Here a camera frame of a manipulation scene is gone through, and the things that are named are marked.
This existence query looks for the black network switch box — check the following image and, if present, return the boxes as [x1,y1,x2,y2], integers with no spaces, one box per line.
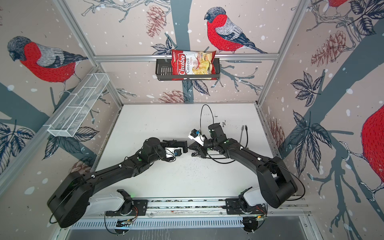
[161,140,188,153]

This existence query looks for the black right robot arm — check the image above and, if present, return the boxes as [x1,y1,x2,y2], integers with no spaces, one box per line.
[189,124,298,209]

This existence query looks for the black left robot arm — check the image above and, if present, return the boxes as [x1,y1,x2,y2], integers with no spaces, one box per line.
[47,137,188,228]

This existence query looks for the red cassava chips bag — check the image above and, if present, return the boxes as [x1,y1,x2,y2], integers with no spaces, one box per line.
[171,50,220,80]

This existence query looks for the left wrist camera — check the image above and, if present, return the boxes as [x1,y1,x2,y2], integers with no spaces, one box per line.
[165,148,183,158]

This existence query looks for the grey ethernet cable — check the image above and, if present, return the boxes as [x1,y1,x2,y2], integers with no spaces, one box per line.
[206,125,246,157]

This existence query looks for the black ethernet cable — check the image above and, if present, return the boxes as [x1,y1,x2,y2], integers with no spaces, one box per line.
[206,125,249,165]

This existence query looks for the aluminium mounting rail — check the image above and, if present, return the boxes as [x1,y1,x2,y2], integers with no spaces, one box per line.
[83,195,312,218]

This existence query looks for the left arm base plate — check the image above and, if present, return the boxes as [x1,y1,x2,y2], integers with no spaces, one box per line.
[106,200,149,217]

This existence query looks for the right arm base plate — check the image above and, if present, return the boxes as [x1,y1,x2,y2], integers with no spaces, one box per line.
[222,198,268,215]

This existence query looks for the black wall basket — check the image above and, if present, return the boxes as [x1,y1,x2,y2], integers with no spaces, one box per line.
[155,58,221,81]

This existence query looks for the white wire mesh shelf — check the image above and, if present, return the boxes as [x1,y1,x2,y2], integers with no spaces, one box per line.
[48,73,110,137]

